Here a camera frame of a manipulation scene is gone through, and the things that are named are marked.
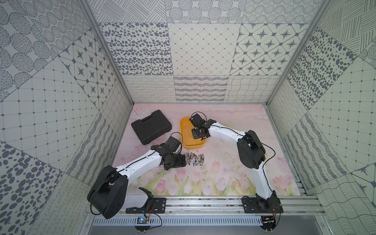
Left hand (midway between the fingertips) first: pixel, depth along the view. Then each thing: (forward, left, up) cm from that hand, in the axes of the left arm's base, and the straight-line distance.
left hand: (182, 161), depth 84 cm
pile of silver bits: (+3, -9, -5) cm, 11 cm away
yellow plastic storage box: (+19, -2, -6) cm, 20 cm away
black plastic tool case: (+24, +23, 0) cm, 34 cm away
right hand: (+20, -10, -1) cm, 22 cm away
